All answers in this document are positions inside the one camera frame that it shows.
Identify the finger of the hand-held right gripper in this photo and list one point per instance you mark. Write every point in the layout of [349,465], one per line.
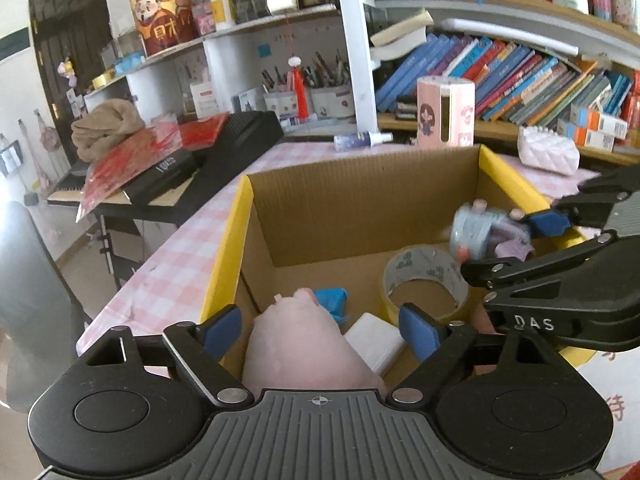
[500,271]
[547,222]

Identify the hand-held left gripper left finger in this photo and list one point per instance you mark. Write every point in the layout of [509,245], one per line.
[222,330]

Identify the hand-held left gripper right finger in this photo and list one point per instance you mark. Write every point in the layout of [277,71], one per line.
[420,330]

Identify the pale blue pink toy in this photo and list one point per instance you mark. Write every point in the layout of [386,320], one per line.
[470,230]

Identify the yellow adhesive tape roll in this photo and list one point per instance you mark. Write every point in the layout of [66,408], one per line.
[440,275]

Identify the pink plush toy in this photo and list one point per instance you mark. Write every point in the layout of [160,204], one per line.
[300,345]

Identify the blue plastic packet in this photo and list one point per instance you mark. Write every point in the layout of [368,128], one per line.
[332,300]

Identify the yellow-edged cardboard box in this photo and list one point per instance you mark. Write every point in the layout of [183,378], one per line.
[350,210]

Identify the white paper packet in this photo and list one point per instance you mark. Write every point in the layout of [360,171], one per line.
[375,342]

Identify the white quilted bag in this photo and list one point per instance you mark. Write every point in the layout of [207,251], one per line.
[547,152]

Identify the orange white small box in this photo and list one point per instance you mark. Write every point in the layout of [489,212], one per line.
[600,121]
[585,137]

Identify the black piano stand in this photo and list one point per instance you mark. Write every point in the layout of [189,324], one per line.
[117,250]

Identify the row of colourful books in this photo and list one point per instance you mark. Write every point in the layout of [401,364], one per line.
[510,80]

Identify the pink cartoon dispenser box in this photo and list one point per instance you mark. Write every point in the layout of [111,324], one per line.
[430,110]

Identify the black long case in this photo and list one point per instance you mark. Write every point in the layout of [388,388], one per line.
[160,172]

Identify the stack of black small cases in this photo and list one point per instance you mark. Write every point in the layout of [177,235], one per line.
[406,107]

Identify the red plastic packet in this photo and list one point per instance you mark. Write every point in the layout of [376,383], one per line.
[115,170]

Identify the grey chair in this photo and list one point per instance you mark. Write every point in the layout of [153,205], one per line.
[30,310]

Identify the black electric piano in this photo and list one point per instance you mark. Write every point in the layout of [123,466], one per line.
[245,135]

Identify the white tape roll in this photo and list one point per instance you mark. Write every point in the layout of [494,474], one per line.
[570,0]

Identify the white card red label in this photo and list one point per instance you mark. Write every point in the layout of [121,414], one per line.
[204,100]

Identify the white pen holder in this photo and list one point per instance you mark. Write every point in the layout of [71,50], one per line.
[332,102]
[281,105]

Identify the brown folded towel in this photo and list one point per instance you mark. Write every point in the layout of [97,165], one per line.
[105,127]

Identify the red tassel ornament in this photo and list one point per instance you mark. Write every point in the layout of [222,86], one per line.
[299,92]

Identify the small pink doll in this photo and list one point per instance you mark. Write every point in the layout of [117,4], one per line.
[66,72]

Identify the red fortune god figure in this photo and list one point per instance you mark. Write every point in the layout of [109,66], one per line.
[162,20]

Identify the white bottle yellow label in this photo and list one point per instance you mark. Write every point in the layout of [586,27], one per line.
[221,7]

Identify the white shelf post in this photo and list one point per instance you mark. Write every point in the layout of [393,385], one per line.
[357,60]

